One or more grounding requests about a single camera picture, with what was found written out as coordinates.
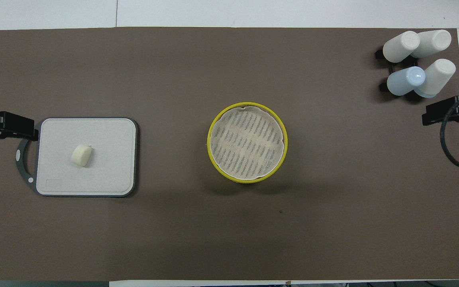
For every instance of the light blue plastic cup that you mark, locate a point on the light blue plastic cup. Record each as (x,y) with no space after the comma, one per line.
(405,81)

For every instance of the white steamed bun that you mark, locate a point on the white steamed bun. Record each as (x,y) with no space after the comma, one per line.
(82,156)

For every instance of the white cutting board grey frame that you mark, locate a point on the white cutting board grey frame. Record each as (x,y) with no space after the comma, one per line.
(94,171)

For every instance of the white plastic cup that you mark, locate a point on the white plastic cup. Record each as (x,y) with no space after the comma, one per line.
(432,42)
(438,75)
(401,47)

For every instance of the black cup rack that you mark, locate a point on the black cup rack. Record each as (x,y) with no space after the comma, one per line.
(385,86)

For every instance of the yellow steamer tier with liner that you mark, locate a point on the yellow steamer tier with liner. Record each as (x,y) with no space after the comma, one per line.
(214,169)

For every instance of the brown table mat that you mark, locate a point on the brown table mat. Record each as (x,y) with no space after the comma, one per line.
(229,239)

